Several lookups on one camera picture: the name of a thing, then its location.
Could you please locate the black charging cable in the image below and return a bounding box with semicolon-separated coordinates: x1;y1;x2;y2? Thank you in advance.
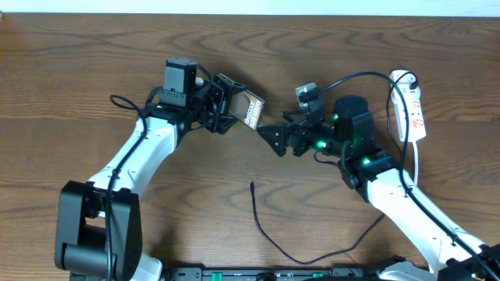
249;71;419;265

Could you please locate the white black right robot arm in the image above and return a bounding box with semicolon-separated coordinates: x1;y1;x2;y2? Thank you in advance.
257;96;499;280

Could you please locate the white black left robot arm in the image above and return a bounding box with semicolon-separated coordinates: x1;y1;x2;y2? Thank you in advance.
54;74;247;280

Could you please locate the white USB charger adapter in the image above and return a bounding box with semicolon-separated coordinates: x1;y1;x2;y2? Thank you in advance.
400;71;419;90

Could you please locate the white power strip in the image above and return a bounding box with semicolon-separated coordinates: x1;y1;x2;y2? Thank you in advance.
389;69;427;143

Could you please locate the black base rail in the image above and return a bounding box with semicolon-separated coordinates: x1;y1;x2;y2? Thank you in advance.
160;267;377;281

